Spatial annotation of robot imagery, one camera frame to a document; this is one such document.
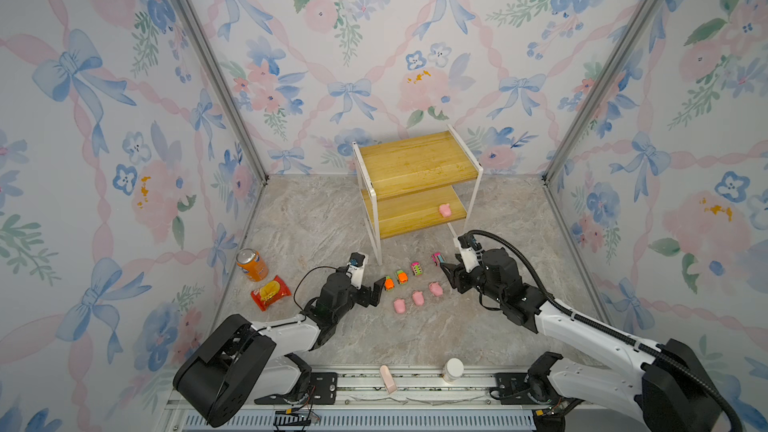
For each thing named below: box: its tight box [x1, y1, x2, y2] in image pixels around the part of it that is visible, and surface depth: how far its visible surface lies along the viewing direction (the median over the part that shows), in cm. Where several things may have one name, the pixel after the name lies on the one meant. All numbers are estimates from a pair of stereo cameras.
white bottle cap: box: [443, 358, 464, 384], surface depth 72 cm
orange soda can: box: [236, 248, 269, 282], surface depth 87 cm
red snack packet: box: [250, 275, 292, 312], surface depth 90 cm
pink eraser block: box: [380, 364, 397, 394], surface depth 75 cm
